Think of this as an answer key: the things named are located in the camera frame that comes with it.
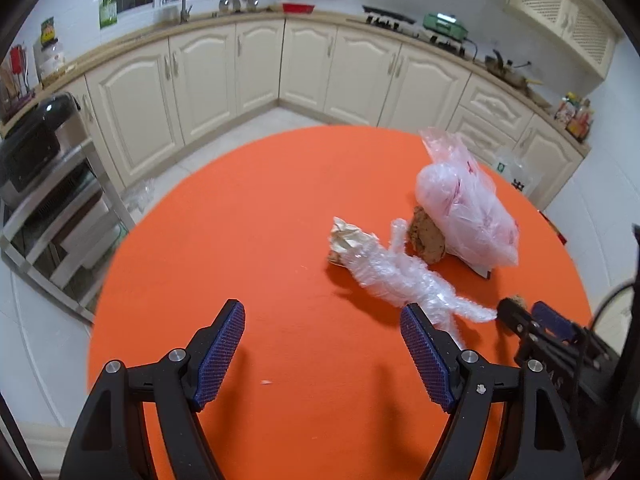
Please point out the small brown cookie piece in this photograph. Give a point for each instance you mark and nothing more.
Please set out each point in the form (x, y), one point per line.
(515, 302)

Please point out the frying pan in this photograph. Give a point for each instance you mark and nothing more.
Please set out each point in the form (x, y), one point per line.
(510, 77)

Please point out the red utensil holder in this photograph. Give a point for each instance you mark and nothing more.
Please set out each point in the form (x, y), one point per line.
(17, 60)

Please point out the white metal rack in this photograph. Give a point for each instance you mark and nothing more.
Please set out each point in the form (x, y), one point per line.
(75, 220)

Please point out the condiment bottles on counter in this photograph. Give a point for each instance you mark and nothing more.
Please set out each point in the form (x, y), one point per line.
(575, 115)

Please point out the black gas stove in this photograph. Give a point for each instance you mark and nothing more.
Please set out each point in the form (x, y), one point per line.
(390, 20)

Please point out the crumpled clear plastic bag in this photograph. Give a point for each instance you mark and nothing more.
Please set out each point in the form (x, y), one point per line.
(140, 195)

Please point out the chopstick holder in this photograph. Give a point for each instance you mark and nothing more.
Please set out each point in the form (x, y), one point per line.
(15, 92)

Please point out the green white packet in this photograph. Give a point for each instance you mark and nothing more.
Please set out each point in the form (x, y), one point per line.
(108, 12)

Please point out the clear storage jar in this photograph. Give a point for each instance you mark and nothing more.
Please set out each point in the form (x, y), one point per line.
(52, 62)

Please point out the red rectangular tray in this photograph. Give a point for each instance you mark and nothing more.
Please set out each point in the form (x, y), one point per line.
(298, 8)

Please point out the cream kitchen cabinets with countertop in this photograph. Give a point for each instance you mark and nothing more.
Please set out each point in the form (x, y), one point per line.
(200, 85)

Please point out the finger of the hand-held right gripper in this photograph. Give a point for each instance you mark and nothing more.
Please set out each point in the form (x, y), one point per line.
(552, 322)
(515, 322)

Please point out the beige paper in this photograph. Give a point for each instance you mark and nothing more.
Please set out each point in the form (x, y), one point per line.
(347, 242)

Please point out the black rice cooker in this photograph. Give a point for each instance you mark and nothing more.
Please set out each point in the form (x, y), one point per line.
(35, 140)

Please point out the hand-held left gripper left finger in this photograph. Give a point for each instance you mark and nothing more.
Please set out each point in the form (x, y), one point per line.
(220, 355)

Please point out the clear plastic film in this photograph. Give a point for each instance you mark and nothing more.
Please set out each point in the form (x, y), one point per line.
(395, 270)

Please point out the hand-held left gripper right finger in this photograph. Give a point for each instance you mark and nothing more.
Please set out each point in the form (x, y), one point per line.
(427, 355)

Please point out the green electric pot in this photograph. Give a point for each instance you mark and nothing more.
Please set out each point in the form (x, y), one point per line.
(445, 25)

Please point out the metal faucet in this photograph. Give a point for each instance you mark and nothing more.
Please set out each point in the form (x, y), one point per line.
(185, 10)

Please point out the round brown cookie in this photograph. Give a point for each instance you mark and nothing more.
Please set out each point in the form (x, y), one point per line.
(425, 235)

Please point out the clear red-printed plastic bag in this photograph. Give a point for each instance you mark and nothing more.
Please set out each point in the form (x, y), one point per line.
(465, 210)

